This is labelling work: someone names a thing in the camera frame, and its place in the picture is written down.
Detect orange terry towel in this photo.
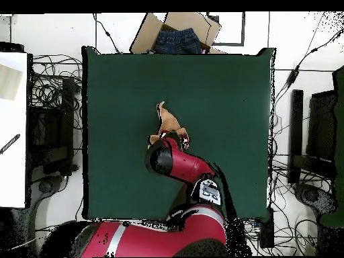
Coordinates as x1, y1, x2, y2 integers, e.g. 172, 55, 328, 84
146, 101, 191, 151

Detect grey chair base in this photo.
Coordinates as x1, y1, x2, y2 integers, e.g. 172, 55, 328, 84
26, 174, 68, 216
292, 182, 339, 216

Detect black cable with inline connector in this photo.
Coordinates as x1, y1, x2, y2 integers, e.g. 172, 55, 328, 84
272, 26, 344, 114

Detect open cardboard box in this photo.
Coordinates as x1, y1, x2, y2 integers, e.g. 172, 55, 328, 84
129, 11, 228, 55

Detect black cable tangle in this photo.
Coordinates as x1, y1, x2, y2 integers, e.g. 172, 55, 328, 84
269, 153, 334, 256
31, 54, 83, 130

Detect black ribbed strip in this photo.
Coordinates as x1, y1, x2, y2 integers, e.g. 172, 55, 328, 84
0, 133, 22, 155

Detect black equipment stand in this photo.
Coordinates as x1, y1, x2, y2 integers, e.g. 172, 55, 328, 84
288, 89, 338, 186
28, 77, 80, 178

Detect white side table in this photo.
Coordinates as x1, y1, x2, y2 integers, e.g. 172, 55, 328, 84
0, 50, 29, 209

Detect beige paper sheet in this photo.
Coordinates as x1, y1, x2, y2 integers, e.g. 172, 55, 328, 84
0, 63, 24, 101

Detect dark green tablecloth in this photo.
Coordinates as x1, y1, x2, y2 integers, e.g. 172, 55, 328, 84
81, 45, 277, 221

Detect blue denim jeans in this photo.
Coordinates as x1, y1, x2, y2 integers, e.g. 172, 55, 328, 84
153, 27, 203, 55

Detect black cable with plug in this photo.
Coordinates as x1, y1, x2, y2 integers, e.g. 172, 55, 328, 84
92, 12, 122, 54

